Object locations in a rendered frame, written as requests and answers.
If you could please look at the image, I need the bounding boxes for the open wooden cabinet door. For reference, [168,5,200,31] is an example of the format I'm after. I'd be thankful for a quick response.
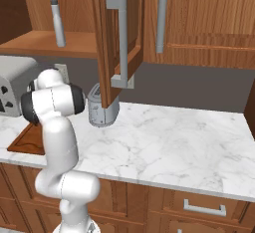
[90,0,145,110]

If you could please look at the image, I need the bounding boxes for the grey spray bottle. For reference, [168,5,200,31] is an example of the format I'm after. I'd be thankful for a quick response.
[49,0,67,49]

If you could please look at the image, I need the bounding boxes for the brown wooden cutting board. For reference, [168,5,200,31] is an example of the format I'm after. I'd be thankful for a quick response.
[6,120,48,156]

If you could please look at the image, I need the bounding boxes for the closed wooden cabinet door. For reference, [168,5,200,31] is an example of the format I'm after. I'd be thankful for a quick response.
[142,0,255,71]

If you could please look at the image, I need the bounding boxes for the wooden base cabinet door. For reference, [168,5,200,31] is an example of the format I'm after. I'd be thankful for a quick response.
[162,217,255,233]

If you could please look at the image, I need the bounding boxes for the grey rounded small appliance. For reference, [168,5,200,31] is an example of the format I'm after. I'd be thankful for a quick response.
[87,83,121,128]

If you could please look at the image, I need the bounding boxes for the grey toaster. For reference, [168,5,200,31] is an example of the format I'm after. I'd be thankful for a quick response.
[0,55,42,118]

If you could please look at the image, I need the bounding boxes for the dark wooden side panel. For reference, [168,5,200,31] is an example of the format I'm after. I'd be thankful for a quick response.
[243,79,255,140]

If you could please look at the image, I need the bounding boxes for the grey bar handle, bracket ends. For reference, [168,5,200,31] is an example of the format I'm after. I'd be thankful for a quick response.
[105,0,135,90]

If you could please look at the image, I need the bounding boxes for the white wall outlet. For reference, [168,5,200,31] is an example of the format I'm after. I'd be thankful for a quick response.
[53,63,71,84]

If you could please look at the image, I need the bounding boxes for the grey straight bar handle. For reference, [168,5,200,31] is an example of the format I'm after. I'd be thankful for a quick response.
[154,0,169,55]

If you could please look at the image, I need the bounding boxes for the open wooden wall cabinet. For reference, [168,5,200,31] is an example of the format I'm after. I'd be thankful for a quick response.
[0,0,101,60]

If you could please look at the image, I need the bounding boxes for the grey drawer handle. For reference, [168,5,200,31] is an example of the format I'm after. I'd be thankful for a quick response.
[182,198,228,218]

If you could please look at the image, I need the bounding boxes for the wooden drawer front with handle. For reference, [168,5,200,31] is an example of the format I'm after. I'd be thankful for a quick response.
[161,188,251,227]

